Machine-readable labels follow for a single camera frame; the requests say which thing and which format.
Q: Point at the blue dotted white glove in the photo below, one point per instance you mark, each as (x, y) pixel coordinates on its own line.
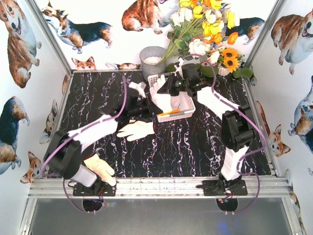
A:
(176, 103)

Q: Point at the white plastic storage basket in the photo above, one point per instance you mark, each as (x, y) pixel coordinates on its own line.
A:
(185, 106)

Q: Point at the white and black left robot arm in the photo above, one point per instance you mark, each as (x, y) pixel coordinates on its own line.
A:
(64, 153)

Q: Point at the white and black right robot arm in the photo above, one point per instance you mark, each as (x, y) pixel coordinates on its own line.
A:
(238, 131)

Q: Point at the yellow dotted glove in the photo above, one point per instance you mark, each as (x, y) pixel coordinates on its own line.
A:
(162, 101)

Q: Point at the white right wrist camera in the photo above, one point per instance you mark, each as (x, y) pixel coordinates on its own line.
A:
(178, 66)

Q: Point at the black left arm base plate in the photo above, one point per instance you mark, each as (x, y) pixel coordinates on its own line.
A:
(99, 188)

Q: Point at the artificial flower bouquet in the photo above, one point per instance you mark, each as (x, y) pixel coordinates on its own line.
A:
(207, 30)

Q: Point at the grey metal bucket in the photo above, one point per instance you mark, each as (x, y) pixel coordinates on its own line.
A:
(152, 60)

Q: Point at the plain white cotton glove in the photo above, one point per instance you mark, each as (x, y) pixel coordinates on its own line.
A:
(136, 130)

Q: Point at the cream leather glove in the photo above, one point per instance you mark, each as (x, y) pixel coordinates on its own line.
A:
(101, 168)

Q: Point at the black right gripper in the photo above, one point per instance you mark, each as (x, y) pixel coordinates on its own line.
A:
(168, 84)

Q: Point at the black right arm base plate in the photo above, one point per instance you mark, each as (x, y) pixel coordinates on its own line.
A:
(221, 188)

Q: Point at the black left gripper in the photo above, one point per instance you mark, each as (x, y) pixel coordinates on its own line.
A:
(145, 104)

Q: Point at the aluminium front rail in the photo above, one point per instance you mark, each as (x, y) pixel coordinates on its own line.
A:
(181, 187)

